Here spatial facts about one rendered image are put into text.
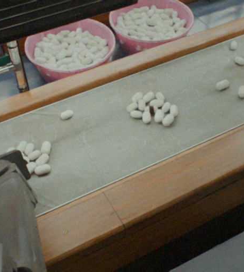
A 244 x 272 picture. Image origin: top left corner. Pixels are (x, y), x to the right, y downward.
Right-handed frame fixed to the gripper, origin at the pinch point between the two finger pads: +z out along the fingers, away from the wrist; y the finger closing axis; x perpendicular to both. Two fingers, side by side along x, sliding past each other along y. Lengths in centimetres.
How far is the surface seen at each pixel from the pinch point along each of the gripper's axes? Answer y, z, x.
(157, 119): -38.8, -2.8, 3.3
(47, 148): -11.5, 0.2, 0.1
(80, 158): -17.4, -2.2, 4.8
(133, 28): -55, 29, -21
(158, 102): -42.0, 0.8, 0.0
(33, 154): -8.1, 0.4, 0.3
